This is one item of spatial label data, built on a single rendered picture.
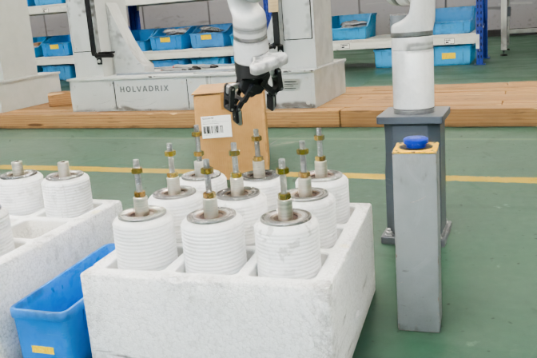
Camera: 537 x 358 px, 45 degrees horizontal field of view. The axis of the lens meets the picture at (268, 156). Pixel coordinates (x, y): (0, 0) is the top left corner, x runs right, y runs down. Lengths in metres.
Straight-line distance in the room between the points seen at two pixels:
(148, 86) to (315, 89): 0.92
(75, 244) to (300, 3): 2.11
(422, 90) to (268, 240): 0.67
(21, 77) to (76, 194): 2.98
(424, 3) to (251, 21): 0.39
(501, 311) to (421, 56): 0.57
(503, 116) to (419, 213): 1.86
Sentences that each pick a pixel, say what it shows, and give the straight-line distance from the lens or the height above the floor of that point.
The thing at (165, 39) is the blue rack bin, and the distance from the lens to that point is 6.50.
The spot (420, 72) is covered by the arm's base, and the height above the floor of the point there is 0.39.
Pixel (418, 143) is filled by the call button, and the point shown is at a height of 0.32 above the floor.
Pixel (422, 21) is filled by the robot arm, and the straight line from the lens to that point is 1.47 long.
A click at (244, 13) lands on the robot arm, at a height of 0.55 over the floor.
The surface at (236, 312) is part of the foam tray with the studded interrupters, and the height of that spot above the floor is 0.13.
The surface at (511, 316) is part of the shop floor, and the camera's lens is 1.24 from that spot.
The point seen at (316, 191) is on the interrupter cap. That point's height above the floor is 0.25.
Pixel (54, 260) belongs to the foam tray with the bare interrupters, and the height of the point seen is 0.14.
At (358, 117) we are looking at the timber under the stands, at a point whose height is 0.05.
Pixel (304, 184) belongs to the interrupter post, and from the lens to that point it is 1.05.
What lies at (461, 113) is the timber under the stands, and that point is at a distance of 2.92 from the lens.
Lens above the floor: 0.55
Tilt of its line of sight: 13 degrees down
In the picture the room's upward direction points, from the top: 4 degrees counter-clockwise
